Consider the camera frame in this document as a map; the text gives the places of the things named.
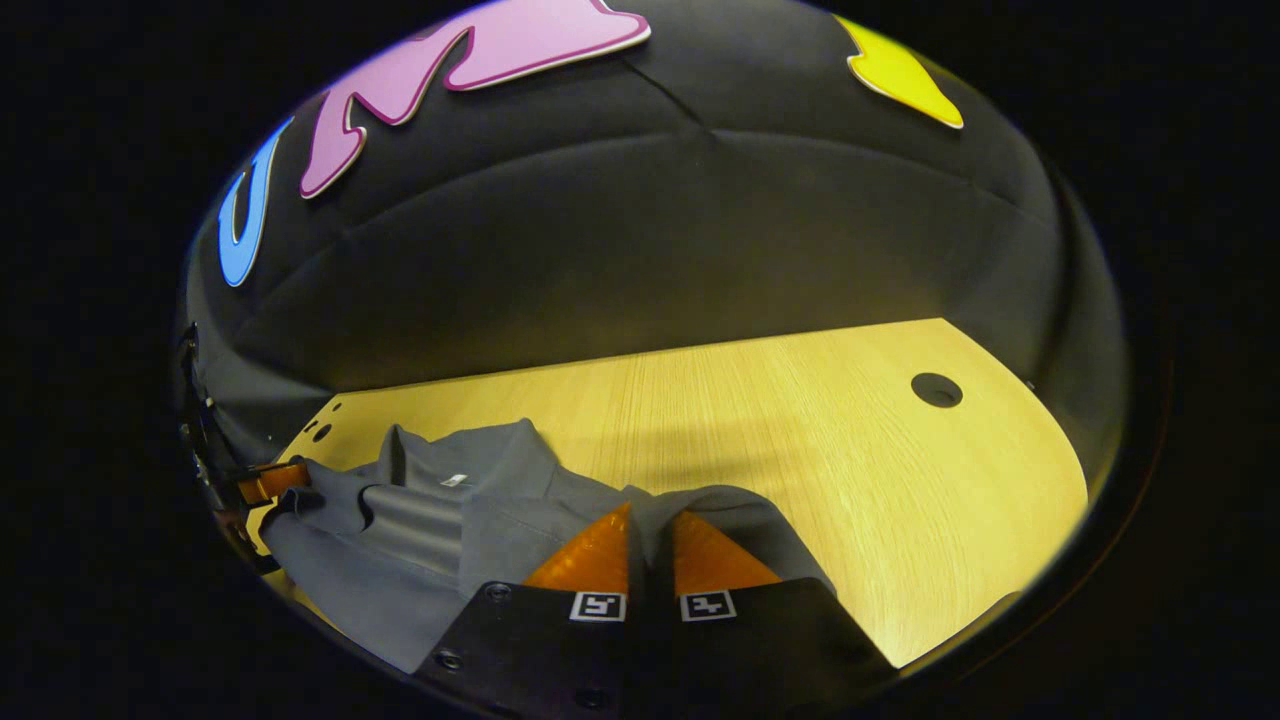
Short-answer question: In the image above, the grey collared shirt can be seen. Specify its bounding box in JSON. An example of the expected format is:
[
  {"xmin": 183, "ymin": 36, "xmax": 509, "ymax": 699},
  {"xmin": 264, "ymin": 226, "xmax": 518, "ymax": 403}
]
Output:
[{"xmin": 258, "ymin": 418, "xmax": 836, "ymax": 673}]

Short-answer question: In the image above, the black backdrop cloth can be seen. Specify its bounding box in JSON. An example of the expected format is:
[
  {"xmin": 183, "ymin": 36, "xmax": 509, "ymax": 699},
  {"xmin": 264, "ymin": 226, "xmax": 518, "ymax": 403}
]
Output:
[{"xmin": 175, "ymin": 0, "xmax": 1131, "ymax": 491}]

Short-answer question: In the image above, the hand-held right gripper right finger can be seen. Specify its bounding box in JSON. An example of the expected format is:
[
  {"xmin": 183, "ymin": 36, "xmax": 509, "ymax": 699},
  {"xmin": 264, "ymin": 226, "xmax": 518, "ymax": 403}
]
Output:
[{"xmin": 652, "ymin": 510, "xmax": 898, "ymax": 720}]

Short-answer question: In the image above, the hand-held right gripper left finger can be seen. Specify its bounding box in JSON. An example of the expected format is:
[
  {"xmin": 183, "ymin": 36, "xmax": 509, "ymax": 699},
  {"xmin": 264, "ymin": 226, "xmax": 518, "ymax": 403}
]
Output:
[{"xmin": 415, "ymin": 502, "xmax": 653, "ymax": 720}]

